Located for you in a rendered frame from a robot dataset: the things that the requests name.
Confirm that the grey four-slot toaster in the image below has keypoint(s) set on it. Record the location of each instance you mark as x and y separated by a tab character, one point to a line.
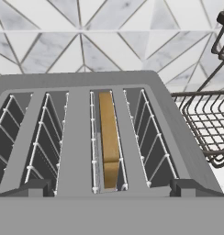
74	128

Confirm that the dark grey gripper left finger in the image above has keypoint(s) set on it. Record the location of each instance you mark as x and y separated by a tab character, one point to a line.
31	188

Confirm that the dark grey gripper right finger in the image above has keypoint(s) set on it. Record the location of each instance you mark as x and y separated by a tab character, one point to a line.
190	187

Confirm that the brown bread slice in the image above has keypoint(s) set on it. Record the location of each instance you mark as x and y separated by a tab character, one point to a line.
109	137

